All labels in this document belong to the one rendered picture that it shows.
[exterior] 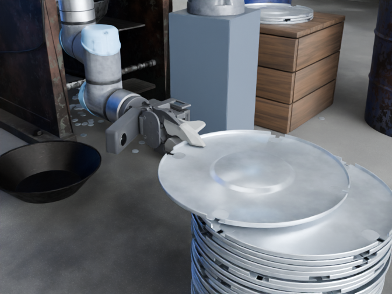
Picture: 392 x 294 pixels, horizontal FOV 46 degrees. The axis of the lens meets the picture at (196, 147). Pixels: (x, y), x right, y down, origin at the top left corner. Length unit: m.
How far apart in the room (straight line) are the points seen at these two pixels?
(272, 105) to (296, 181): 0.93
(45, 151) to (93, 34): 0.59
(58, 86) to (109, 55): 0.58
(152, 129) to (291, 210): 0.33
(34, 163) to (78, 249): 0.42
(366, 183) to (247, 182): 0.18
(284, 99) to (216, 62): 0.46
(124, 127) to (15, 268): 0.42
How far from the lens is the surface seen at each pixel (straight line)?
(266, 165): 0.73
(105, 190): 1.29
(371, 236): 0.63
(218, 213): 0.62
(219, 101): 1.21
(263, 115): 1.64
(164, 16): 1.75
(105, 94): 0.96
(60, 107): 1.53
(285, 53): 1.54
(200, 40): 1.19
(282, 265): 0.57
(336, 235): 0.62
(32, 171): 1.42
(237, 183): 0.67
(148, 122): 0.86
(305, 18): 1.68
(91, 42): 0.95
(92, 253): 1.07
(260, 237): 0.59
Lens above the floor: 0.66
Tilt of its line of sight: 26 degrees down
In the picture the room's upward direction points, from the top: straight up
